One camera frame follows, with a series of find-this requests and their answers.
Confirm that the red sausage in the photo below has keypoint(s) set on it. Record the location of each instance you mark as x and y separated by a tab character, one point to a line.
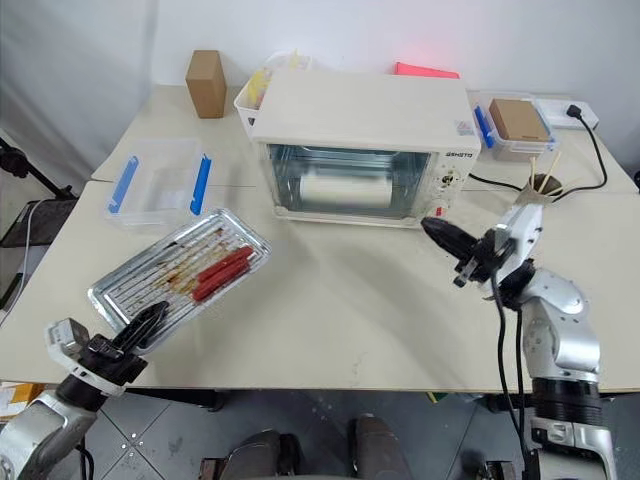
225	275
227	262
215	286

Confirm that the tall brown cardboard box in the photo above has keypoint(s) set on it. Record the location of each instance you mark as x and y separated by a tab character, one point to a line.
205	85

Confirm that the white toaster oven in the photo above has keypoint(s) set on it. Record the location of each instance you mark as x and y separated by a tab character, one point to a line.
360	105

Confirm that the oven control knob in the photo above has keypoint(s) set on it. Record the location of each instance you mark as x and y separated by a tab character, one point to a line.
450	179

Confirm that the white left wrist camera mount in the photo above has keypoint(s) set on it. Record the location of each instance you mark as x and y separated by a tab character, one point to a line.
67	340

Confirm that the white plastic basket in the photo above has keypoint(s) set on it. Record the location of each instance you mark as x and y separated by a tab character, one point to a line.
245	112

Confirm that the glass oven door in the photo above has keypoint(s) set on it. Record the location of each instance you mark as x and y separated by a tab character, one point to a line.
350	160

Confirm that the black tripod stand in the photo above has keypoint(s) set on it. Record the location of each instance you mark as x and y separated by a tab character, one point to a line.
25	165

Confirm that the brown chopstick holder cup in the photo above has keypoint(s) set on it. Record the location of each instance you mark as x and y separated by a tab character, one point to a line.
537	192

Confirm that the empty clear blue-latched container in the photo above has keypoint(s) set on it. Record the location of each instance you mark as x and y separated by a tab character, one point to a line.
155	182

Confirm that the silver ribbed baking tray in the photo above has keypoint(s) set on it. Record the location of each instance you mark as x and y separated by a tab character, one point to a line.
150	275

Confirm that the wooden chopstick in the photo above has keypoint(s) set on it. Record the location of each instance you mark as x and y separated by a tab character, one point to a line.
550	172
534	172

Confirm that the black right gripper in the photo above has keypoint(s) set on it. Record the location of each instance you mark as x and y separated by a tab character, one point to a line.
482	265

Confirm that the yellow items bundle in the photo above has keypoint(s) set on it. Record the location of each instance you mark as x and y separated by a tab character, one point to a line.
259	87

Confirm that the clear plastic bag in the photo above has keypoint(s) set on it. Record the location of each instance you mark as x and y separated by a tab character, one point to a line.
287	60

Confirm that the black power plug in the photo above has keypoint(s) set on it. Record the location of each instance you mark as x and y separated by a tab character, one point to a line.
576	111

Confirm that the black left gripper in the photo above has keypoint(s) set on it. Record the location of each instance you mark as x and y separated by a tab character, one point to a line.
117	364

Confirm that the clear blue-latched container with box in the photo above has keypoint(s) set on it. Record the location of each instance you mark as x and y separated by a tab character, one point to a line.
520	147

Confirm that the red flat folder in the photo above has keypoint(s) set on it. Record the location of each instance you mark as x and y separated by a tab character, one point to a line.
425	70

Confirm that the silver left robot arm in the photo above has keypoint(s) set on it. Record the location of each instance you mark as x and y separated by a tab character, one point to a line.
40	435

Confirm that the dark rounded shape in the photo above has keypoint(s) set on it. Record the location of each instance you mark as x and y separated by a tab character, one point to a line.
260	455
375	447

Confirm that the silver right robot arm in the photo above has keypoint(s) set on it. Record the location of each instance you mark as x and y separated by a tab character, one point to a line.
565	345

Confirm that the white power strip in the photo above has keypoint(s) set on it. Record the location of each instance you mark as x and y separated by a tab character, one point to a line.
555	112

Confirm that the flat brown cardboard box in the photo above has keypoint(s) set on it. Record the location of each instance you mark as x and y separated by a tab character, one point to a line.
517	120

